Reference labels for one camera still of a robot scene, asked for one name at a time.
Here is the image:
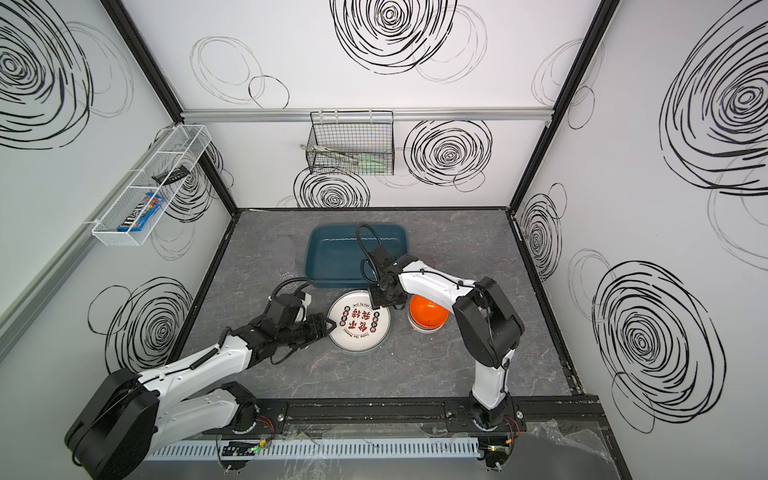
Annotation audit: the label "blue candy packet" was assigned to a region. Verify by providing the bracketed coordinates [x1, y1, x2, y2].
[117, 193, 165, 232]

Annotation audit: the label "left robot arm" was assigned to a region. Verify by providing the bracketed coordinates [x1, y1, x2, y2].
[64, 292, 337, 479]

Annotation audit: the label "black mounting rail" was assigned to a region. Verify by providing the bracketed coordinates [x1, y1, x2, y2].
[239, 395, 607, 434]

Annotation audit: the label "teal plastic bin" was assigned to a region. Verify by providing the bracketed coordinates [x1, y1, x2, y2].
[304, 223, 408, 289]

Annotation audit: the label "orange bowl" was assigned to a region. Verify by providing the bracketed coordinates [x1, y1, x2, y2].
[407, 295, 450, 319]

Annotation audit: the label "metal tongs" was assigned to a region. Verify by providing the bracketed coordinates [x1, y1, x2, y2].
[299, 144, 359, 165]

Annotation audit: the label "green item in basket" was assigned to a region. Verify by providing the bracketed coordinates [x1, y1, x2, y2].
[355, 152, 391, 174]

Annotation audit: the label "white slotted cable duct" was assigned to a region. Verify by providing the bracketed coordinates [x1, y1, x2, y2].
[147, 438, 481, 462]

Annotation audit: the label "clear glass cup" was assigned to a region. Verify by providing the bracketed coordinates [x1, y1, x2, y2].
[267, 236, 296, 260]

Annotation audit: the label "white plate red characters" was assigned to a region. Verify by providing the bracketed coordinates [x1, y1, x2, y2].
[327, 290, 392, 353]

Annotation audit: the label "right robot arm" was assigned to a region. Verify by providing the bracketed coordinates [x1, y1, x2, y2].
[361, 245, 525, 431]

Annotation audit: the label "black wire basket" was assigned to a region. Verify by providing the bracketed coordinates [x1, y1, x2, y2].
[303, 109, 395, 176]

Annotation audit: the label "white wire shelf basket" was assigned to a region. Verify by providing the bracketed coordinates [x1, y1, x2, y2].
[91, 124, 211, 247]

